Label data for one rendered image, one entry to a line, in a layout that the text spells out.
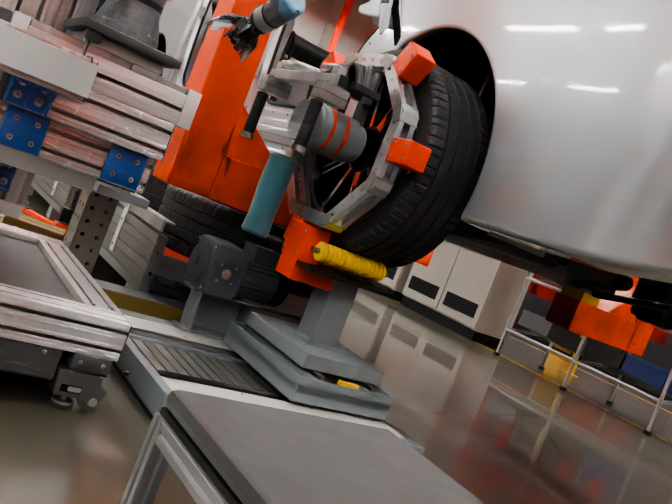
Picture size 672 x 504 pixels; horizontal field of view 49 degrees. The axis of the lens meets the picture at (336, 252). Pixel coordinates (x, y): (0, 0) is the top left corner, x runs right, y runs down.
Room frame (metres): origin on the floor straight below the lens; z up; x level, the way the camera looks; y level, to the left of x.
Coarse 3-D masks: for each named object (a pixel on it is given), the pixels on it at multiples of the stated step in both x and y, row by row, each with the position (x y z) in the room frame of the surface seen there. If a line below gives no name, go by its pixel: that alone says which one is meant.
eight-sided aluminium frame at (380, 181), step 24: (384, 72) 2.24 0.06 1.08; (408, 96) 2.10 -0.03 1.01; (408, 120) 2.04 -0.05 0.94; (384, 144) 2.04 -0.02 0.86; (384, 168) 2.03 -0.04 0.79; (288, 192) 2.38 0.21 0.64; (360, 192) 2.06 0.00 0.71; (384, 192) 2.05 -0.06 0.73; (312, 216) 2.22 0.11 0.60; (336, 216) 2.12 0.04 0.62; (360, 216) 2.13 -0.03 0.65
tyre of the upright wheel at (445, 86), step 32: (416, 96) 2.14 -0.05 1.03; (448, 96) 2.12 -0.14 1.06; (448, 128) 2.07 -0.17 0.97; (480, 128) 2.16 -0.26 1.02; (448, 160) 2.07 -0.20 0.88; (480, 160) 2.14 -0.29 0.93; (416, 192) 2.04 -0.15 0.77; (448, 192) 2.09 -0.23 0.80; (352, 224) 2.19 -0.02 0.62; (384, 224) 2.08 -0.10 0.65; (416, 224) 2.12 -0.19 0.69; (448, 224) 2.15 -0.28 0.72; (384, 256) 2.22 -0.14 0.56; (416, 256) 2.23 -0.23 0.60
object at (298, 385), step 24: (240, 336) 2.38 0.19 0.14; (264, 360) 2.22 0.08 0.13; (288, 360) 2.21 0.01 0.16; (288, 384) 2.08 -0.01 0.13; (312, 384) 2.08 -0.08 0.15; (336, 384) 2.12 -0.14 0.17; (360, 384) 2.26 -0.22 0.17; (336, 408) 2.14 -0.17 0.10; (360, 408) 2.19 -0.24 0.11; (384, 408) 2.24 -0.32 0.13
